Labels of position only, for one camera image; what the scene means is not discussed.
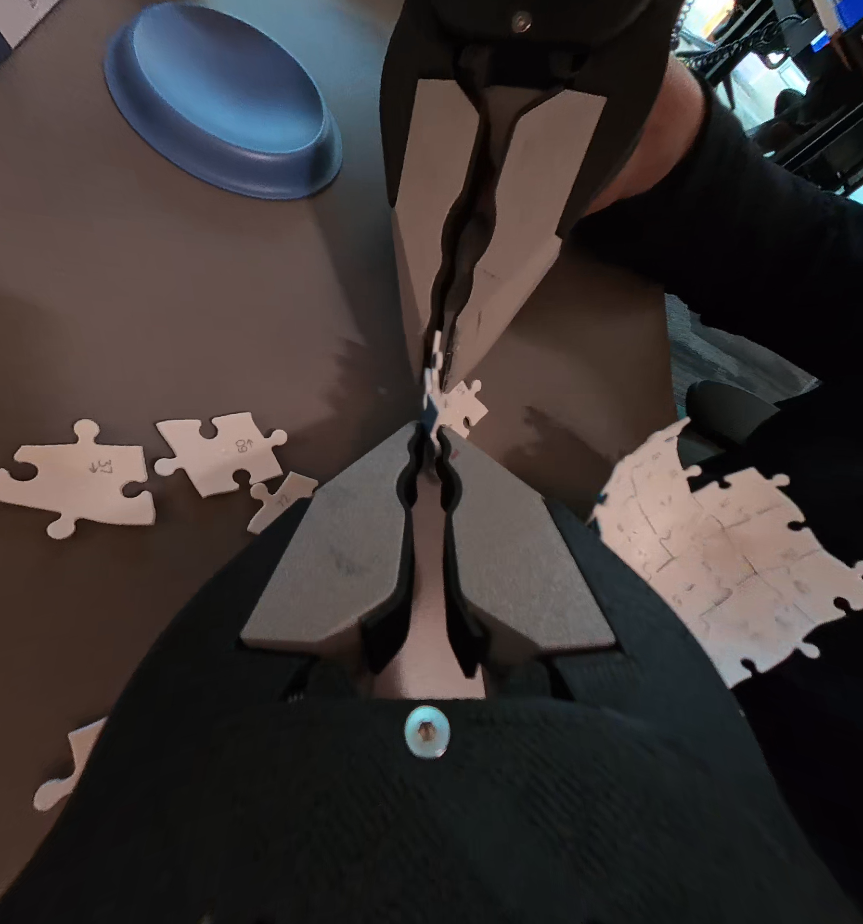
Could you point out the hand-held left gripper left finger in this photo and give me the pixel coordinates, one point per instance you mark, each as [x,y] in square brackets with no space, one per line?
[330,570]

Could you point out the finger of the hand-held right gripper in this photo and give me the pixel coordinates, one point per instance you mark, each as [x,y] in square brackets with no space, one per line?
[547,180]
[431,159]

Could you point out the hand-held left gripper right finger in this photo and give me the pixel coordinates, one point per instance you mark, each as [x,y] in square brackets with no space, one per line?
[525,570]

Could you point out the joined puzzle pieces strip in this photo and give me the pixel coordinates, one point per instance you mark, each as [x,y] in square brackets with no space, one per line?
[464,408]

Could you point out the partly built white puzzle ball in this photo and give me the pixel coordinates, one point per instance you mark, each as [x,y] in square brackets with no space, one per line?
[727,563]

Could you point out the white puzzle piece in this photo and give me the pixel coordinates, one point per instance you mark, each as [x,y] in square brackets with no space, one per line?
[215,455]
[77,483]
[279,498]
[77,758]

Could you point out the blue plastic ball stand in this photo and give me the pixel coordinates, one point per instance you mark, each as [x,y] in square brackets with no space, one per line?
[222,108]

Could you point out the person's right hand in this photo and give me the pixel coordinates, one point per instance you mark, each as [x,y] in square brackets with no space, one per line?
[669,130]

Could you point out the black metal shelf rack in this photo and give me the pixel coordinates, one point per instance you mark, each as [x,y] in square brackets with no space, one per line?
[835,108]

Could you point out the black office chair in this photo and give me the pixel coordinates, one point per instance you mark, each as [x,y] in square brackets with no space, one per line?
[727,419]

